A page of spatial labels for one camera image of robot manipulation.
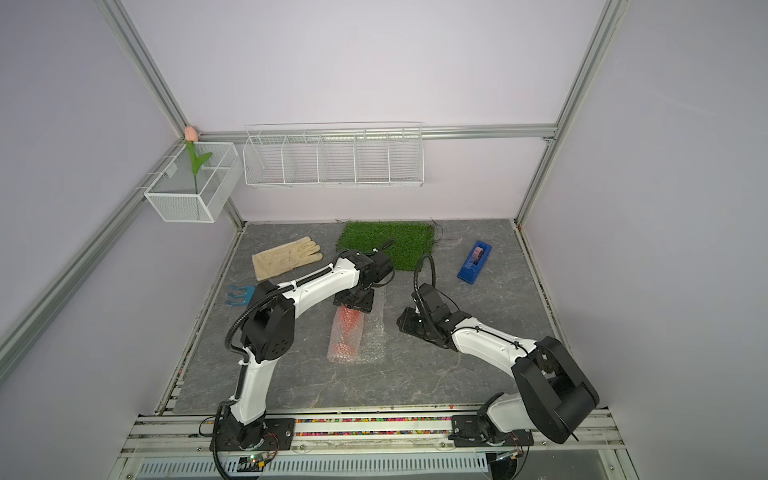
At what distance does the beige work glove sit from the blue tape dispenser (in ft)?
1.75

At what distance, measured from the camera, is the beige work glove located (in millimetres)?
1077

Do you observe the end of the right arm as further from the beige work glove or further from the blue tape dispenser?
the beige work glove

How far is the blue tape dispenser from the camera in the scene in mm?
1014

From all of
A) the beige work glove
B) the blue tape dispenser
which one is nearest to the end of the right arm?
the blue tape dispenser
